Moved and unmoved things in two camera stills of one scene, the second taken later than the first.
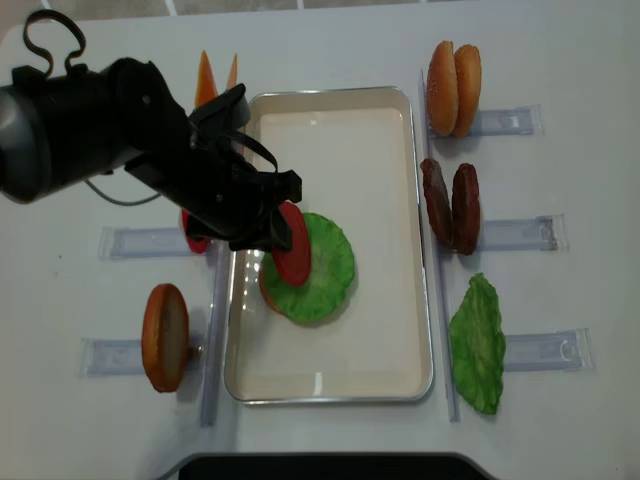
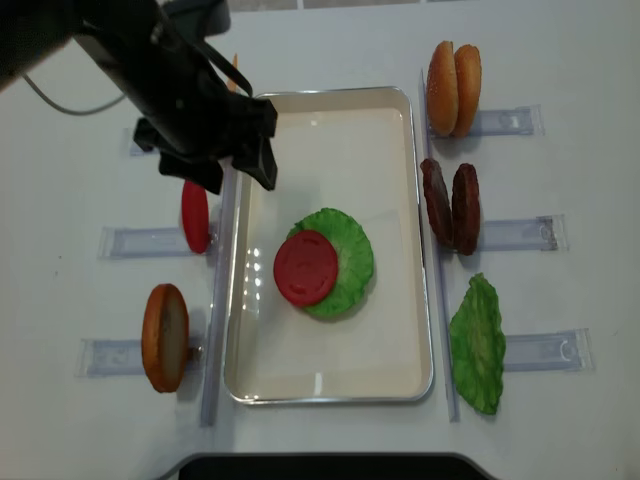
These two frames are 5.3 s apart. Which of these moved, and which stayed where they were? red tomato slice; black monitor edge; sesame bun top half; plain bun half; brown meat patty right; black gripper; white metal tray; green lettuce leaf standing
Moved: black gripper; red tomato slice
Stayed: brown meat patty right; white metal tray; black monitor edge; plain bun half; sesame bun top half; green lettuce leaf standing
